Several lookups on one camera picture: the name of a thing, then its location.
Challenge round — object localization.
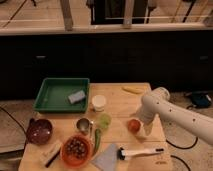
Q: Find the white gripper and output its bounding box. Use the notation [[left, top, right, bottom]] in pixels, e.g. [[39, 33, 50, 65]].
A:
[[136, 106, 155, 138]]

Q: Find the red apple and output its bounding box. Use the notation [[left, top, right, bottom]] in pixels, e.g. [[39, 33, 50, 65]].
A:
[[128, 119, 141, 133]]

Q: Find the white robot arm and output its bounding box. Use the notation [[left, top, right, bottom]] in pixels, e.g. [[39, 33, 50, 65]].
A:
[[137, 87, 213, 146]]

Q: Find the green plastic cup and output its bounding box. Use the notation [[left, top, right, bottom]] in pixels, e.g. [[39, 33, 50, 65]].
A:
[[98, 114, 111, 129]]

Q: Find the white paper cup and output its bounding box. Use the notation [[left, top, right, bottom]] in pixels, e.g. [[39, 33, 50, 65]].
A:
[[92, 95, 106, 112]]

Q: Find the small metal cup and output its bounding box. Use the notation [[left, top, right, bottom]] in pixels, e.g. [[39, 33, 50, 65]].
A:
[[76, 118, 90, 134]]

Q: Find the yellow banana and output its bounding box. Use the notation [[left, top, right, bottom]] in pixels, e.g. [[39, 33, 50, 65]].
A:
[[122, 86, 143, 94]]

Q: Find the green chili pepper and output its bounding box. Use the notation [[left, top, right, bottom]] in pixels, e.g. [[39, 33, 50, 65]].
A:
[[93, 129, 101, 155]]

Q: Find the dark blue floor object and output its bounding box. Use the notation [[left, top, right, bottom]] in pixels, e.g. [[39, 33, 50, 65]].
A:
[[189, 93, 212, 108]]

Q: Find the metal spoon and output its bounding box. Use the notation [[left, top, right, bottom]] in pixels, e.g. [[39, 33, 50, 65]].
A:
[[89, 121, 94, 140]]

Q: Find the blue grey cloth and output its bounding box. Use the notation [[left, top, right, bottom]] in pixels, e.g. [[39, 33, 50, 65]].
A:
[[91, 144, 118, 171]]

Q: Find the blue grey sponge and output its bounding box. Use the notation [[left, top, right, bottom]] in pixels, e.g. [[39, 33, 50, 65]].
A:
[[68, 90, 86, 104]]

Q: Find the orange bowl with nuts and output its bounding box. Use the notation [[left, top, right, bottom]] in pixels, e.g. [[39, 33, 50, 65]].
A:
[[60, 134, 93, 169]]

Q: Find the green plastic tray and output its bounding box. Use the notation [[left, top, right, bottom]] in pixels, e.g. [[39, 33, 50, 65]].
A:
[[34, 78, 90, 113]]

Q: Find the purple bowl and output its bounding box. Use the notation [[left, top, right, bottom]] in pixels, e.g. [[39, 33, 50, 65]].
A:
[[26, 119, 53, 145]]

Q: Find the white handled brush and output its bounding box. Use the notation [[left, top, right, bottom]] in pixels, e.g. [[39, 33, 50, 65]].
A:
[[117, 148, 164, 160]]

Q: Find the black cable on floor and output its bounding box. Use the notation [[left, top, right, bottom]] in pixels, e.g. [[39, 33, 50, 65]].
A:
[[165, 134, 200, 150]]

